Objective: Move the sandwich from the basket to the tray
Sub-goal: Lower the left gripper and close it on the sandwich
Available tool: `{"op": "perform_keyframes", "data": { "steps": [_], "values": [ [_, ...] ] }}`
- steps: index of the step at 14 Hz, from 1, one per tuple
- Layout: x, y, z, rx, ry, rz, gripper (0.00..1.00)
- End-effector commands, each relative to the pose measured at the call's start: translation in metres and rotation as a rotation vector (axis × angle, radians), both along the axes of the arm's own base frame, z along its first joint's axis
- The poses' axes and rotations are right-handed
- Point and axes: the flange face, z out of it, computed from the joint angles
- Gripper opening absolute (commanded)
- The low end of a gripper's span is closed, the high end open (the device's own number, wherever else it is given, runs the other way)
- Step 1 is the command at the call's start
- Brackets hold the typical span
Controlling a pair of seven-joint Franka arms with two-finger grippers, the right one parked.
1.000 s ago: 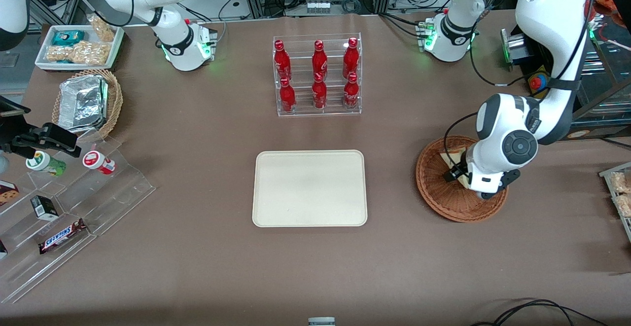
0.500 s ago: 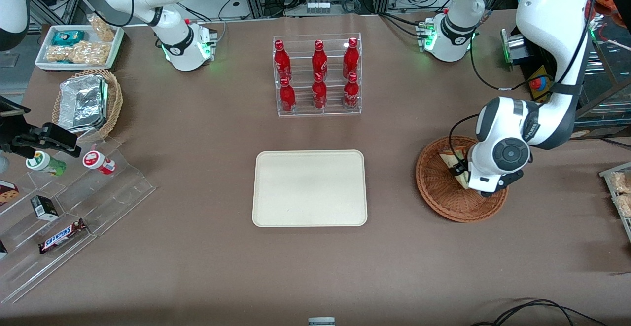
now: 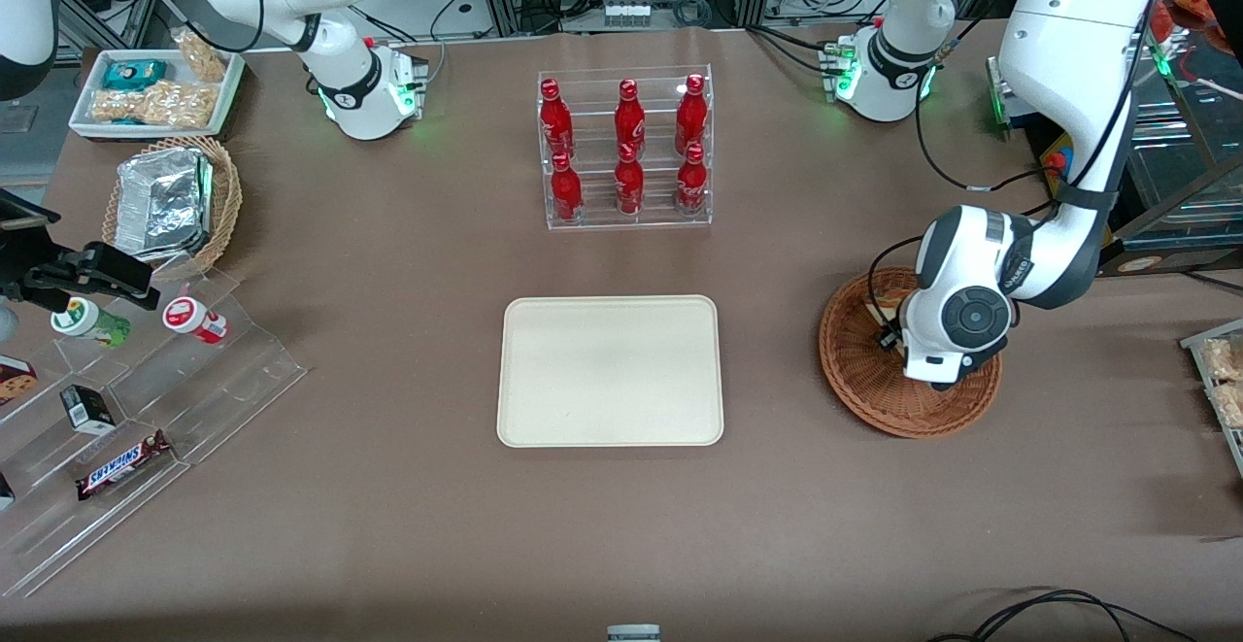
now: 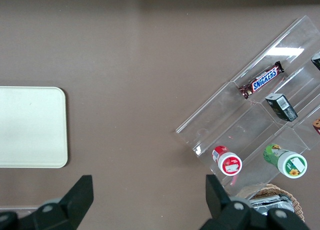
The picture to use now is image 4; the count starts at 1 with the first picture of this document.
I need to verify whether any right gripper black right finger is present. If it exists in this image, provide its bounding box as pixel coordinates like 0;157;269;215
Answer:
199;174;266;230

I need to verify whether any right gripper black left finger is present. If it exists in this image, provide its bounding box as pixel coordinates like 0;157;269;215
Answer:
18;174;95;230

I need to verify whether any foil container in basket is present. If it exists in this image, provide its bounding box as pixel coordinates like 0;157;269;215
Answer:
236;183;306;223

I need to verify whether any cream rectangular tray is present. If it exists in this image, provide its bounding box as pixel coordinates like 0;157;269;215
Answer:
0;86;69;169

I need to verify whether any silver foil container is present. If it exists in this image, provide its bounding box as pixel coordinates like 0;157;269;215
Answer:
249;193;295;215

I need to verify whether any red yogurt drink bottle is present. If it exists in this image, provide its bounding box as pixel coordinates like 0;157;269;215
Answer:
211;145;243;176

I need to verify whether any green yogurt drink bottle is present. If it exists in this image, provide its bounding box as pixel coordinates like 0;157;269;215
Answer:
262;143;308;178

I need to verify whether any clear acrylic tiered stand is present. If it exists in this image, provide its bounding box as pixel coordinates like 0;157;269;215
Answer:
174;14;320;203

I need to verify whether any small black box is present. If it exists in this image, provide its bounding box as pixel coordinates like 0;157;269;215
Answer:
264;93;299;122

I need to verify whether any chocolate chip cookie box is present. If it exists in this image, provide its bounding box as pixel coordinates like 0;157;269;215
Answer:
312;118;320;137

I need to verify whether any Snickers chocolate bar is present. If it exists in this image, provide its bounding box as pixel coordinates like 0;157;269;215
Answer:
238;61;285;100

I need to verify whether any dark box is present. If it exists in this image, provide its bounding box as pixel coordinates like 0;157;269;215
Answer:
310;52;320;72

